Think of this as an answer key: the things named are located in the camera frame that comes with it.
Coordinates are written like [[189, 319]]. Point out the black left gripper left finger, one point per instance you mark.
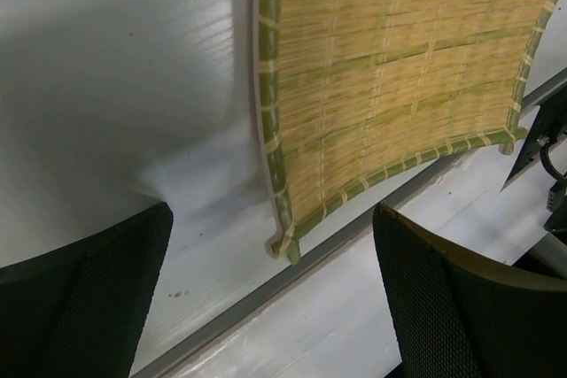
[[79, 311]]

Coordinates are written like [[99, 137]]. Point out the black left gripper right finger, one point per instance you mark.
[[457, 313]]

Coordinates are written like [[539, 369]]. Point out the woven bamboo tray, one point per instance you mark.
[[350, 93]]

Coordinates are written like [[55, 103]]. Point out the aluminium table edge rail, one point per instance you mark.
[[208, 294]]

